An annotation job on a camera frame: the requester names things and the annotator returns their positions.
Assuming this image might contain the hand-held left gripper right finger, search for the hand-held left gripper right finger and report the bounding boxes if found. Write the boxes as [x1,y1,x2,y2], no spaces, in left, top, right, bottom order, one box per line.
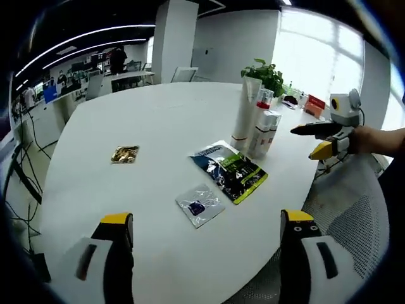
[279,208,362,304]

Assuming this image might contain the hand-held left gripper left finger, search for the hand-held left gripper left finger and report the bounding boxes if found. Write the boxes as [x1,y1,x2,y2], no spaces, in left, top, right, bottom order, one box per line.
[55,212,136,304]

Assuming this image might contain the white skincare spray bottle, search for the white skincare spray bottle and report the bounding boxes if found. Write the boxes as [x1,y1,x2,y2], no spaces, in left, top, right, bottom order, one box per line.
[266,111,283,153]
[249,110,273,158]

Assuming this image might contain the white skincare pump bottle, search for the white skincare pump bottle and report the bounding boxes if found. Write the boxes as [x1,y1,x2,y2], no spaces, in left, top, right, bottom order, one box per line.
[255,88,275,127]

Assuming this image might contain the white skincare tube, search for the white skincare tube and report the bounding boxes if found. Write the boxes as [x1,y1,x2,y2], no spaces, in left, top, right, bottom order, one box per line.
[230,77,263,150]

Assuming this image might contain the black green skincare sachet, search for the black green skincare sachet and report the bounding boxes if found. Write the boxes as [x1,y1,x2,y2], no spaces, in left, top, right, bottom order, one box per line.
[189,140,269,206]

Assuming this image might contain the gold foil skincare sachet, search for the gold foil skincare sachet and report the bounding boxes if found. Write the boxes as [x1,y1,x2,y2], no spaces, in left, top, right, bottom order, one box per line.
[109,144,140,165]

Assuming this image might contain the silver blue skincare sachet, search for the silver blue skincare sachet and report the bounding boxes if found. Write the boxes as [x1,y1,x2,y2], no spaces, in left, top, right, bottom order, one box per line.
[175,182,227,230]

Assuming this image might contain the person's right hand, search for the person's right hand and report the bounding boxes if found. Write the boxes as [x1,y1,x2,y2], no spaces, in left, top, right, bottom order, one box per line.
[349,125,379,156]

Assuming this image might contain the red box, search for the red box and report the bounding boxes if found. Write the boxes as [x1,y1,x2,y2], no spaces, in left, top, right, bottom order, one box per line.
[304,94,327,116]

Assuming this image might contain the large window with blinds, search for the large window with blinds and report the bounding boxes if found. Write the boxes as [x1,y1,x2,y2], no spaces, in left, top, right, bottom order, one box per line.
[271,18,365,99]

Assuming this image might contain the green potted plant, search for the green potted plant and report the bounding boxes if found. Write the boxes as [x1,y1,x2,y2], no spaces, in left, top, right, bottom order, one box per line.
[240,58,285,98]

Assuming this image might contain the black laptop stand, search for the black laptop stand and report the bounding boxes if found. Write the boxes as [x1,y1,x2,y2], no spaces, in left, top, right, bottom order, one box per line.
[3,141,44,206]

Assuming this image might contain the white office chair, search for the white office chair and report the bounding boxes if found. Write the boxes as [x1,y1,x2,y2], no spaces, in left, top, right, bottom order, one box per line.
[170,66,199,84]
[85,71,104,101]

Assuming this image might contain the white desk row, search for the white desk row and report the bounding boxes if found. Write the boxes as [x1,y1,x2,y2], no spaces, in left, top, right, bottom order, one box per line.
[14,93,83,140]

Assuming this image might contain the blue box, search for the blue box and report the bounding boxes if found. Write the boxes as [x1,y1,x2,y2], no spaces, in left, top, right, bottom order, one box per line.
[43,85,60,105]

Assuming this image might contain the white office table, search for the white office table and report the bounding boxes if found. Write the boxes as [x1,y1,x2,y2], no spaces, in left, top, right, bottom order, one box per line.
[109,71,156,93]

